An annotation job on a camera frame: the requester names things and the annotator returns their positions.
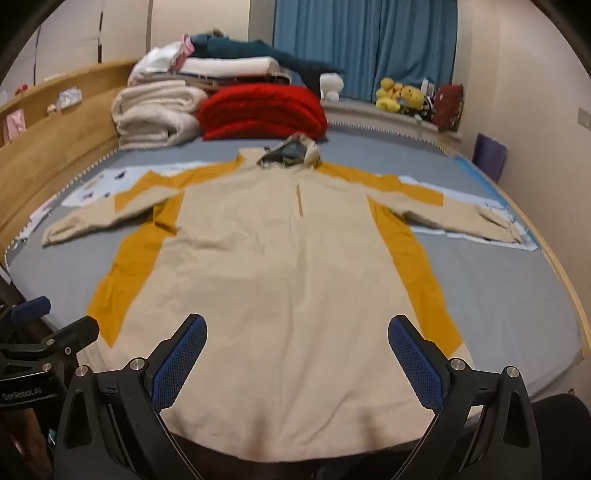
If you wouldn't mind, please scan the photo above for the pink and white bundle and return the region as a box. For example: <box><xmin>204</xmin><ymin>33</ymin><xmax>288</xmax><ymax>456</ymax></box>
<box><xmin>128</xmin><ymin>34</ymin><xmax>195</xmax><ymax>86</ymax></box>

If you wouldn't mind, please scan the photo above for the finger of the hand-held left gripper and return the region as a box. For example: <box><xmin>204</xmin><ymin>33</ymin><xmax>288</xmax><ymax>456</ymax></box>
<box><xmin>28</xmin><ymin>315</ymin><xmax>100</xmax><ymax>365</ymax></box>
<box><xmin>0</xmin><ymin>296</ymin><xmax>51</xmax><ymax>335</ymax></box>

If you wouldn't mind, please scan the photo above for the grey bed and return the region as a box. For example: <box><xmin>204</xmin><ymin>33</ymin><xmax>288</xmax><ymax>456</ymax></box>
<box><xmin>4</xmin><ymin>122</ymin><xmax>585</xmax><ymax>416</ymax></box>

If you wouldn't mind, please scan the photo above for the blue curtain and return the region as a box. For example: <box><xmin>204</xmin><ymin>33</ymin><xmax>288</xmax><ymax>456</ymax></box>
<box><xmin>273</xmin><ymin>0</ymin><xmax>459</xmax><ymax>103</ymax></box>

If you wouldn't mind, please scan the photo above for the red folded blanket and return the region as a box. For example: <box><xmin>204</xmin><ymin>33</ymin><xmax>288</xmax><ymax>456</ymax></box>
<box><xmin>198</xmin><ymin>84</ymin><xmax>328</xmax><ymax>141</ymax></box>

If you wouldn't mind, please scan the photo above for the white folded quilt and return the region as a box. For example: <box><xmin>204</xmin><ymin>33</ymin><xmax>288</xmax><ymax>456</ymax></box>
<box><xmin>178</xmin><ymin>55</ymin><xmax>291</xmax><ymax>88</ymax></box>

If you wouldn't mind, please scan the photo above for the cream folded blanket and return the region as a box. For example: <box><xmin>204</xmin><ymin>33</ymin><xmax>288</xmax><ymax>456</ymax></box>
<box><xmin>112</xmin><ymin>80</ymin><xmax>208</xmax><ymax>149</ymax></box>

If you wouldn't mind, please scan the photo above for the pink box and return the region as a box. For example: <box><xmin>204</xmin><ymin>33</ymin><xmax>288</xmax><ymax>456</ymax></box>
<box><xmin>4</xmin><ymin>111</ymin><xmax>27</xmax><ymax>144</ymax></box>

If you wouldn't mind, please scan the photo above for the white window bench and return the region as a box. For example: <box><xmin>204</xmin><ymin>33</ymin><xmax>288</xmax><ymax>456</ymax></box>
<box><xmin>322</xmin><ymin>98</ymin><xmax>463</xmax><ymax>145</ymax></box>

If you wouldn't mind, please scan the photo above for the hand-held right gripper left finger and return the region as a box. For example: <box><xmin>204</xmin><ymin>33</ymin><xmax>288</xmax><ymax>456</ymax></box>
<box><xmin>58</xmin><ymin>314</ymin><xmax>208</xmax><ymax>480</ymax></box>

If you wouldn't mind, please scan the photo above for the white plush toy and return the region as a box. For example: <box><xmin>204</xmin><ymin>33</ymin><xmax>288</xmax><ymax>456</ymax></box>
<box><xmin>320</xmin><ymin>71</ymin><xmax>345</xmax><ymax>101</ymax></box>

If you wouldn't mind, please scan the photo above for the dark teal garment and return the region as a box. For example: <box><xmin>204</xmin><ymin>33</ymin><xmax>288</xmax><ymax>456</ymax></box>
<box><xmin>191</xmin><ymin>31</ymin><xmax>347</xmax><ymax>85</ymax></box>

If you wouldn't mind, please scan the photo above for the beige and yellow jacket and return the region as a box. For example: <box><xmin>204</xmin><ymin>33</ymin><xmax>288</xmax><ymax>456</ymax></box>
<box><xmin>41</xmin><ymin>131</ymin><xmax>522</xmax><ymax>462</ymax></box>

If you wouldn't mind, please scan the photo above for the white wardrobe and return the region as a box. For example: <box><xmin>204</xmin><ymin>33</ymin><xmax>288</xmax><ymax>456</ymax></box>
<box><xmin>0</xmin><ymin>0</ymin><xmax>154</xmax><ymax>95</ymax></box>

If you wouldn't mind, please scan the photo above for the yellow and blue plush toy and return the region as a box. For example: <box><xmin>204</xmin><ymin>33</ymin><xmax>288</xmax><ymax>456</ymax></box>
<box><xmin>399</xmin><ymin>84</ymin><xmax>426</xmax><ymax>114</ymax></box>

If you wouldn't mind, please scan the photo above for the wooden headboard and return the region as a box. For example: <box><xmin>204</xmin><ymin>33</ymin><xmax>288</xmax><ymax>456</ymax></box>
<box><xmin>0</xmin><ymin>59</ymin><xmax>141</xmax><ymax>247</ymax></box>

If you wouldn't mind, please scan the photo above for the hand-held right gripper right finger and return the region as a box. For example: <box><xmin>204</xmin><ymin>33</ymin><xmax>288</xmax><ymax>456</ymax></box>
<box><xmin>388</xmin><ymin>315</ymin><xmax>543</xmax><ymax>480</ymax></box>

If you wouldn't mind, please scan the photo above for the dark red cushion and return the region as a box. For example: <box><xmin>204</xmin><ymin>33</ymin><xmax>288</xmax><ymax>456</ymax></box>
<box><xmin>432</xmin><ymin>83</ymin><xmax>465</xmax><ymax>133</ymax></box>

